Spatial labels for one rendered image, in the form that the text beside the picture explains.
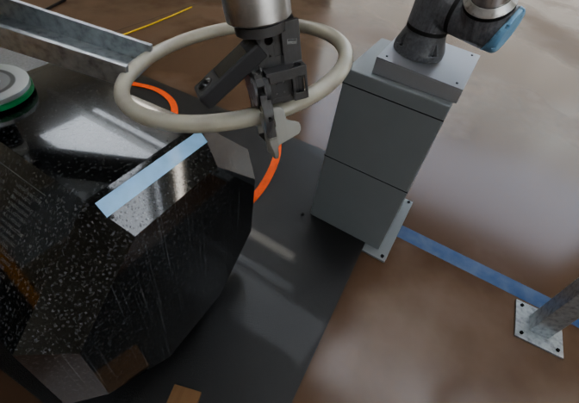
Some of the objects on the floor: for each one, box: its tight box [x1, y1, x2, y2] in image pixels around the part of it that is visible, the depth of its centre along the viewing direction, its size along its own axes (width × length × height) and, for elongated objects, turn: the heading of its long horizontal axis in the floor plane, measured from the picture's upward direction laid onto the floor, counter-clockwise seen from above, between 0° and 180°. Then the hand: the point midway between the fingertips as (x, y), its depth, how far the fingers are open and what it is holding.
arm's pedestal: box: [302, 38, 453, 263], centre depth 172 cm, size 50×50×85 cm
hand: (266, 144), depth 62 cm, fingers closed on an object, 5 cm apart
